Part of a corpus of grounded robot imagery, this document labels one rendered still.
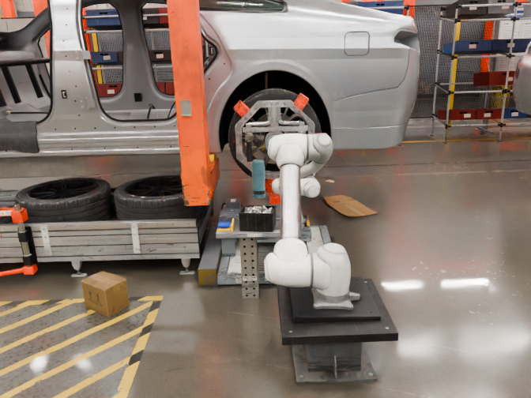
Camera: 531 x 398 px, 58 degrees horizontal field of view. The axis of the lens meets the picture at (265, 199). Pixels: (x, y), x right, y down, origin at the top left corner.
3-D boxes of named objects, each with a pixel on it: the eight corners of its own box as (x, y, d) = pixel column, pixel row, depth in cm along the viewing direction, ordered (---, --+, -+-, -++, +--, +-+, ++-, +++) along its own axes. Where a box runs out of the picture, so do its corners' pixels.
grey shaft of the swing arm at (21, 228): (39, 271, 326) (26, 202, 311) (35, 275, 321) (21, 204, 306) (26, 272, 326) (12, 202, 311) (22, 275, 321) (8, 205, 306)
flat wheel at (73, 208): (16, 242, 320) (10, 208, 313) (23, 212, 378) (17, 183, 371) (118, 225, 344) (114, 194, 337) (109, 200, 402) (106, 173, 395)
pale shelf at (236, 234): (288, 226, 292) (288, 221, 291) (289, 237, 276) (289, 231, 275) (218, 227, 293) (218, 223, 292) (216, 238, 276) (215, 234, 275)
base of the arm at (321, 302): (362, 310, 217) (363, 299, 215) (313, 309, 217) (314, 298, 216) (356, 290, 234) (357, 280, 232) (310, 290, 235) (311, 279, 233)
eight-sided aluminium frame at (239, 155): (314, 176, 340) (314, 99, 323) (314, 178, 334) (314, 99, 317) (238, 178, 341) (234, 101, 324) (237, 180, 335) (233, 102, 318)
